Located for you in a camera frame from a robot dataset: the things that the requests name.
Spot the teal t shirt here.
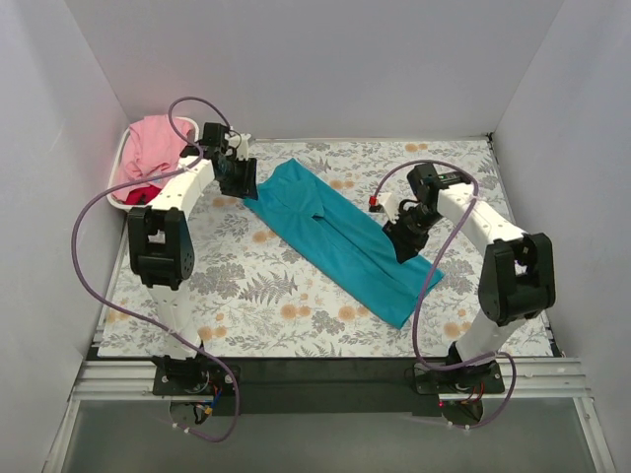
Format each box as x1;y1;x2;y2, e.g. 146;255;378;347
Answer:
245;160;432;329

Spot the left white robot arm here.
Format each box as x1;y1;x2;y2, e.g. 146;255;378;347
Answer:
127;122;258;360

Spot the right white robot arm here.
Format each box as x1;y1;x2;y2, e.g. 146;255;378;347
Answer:
369;160;556;372

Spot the pink t shirt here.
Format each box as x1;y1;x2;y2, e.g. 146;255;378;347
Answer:
113;115;194;185

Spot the red t shirt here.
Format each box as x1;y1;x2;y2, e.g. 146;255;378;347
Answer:
124;185;161;206

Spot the floral table mat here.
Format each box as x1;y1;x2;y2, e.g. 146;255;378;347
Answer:
98;138;552;359

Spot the white laundry basket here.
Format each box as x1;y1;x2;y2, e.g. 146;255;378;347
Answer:
107;126;169;209

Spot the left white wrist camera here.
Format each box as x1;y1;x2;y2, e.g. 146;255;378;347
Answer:
226;130;252;161

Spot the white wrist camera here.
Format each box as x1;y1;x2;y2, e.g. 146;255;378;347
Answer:
369;192;399;223
226;130;252;161

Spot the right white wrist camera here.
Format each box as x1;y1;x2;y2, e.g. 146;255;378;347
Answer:
369;192;399;223

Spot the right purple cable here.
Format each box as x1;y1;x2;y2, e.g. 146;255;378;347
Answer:
374;160;518;431

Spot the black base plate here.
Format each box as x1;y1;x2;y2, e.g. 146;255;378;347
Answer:
151;356;506;417

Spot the aluminium rail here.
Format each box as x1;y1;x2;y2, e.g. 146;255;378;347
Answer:
71;357;593;401

